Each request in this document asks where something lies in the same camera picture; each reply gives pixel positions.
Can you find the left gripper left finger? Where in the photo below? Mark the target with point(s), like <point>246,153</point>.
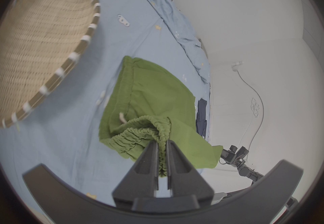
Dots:
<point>140,180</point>

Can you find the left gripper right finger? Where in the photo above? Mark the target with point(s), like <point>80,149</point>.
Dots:
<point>187,180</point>

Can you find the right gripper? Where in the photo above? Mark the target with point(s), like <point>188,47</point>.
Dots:
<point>227,157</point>

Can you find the green shorts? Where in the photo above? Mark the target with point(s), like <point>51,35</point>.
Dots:
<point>157,91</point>

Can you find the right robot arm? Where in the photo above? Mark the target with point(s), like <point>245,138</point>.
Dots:
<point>246,171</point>

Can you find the round woven basket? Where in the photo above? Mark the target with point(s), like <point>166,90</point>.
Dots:
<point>38,41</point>

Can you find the dark blue T-shirt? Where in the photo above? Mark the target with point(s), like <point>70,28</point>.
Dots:
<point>201,116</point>

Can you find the pale blue quilt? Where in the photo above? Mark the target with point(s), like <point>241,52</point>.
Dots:
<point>174,23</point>

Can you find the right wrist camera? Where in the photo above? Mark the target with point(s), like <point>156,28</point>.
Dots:
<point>233,148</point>

